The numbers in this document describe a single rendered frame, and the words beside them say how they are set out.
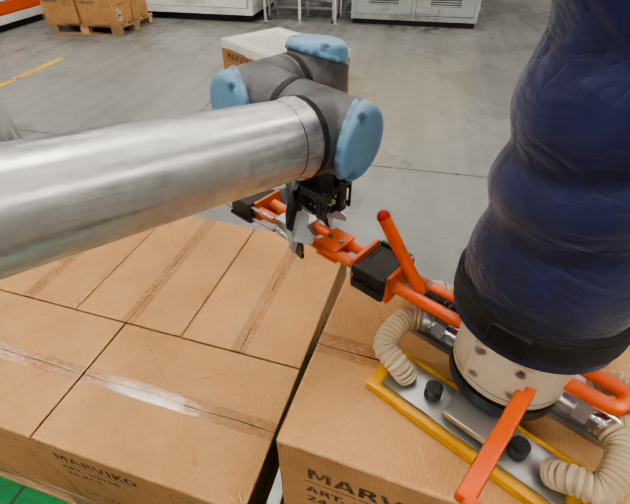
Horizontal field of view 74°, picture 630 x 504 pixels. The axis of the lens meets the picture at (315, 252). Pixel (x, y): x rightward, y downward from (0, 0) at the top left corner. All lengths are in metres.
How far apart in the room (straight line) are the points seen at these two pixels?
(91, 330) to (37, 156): 1.24
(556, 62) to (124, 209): 0.38
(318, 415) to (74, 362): 0.91
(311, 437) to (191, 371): 0.67
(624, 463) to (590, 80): 0.50
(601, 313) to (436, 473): 0.34
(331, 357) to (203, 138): 0.54
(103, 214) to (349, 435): 0.53
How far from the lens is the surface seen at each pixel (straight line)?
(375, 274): 0.75
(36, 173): 0.32
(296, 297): 1.46
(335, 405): 0.75
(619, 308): 0.54
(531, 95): 0.46
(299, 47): 0.63
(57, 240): 0.32
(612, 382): 0.73
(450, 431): 0.73
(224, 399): 1.25
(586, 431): 0.79
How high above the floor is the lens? 1.60
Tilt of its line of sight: 40 degrees down
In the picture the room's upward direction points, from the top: straight up
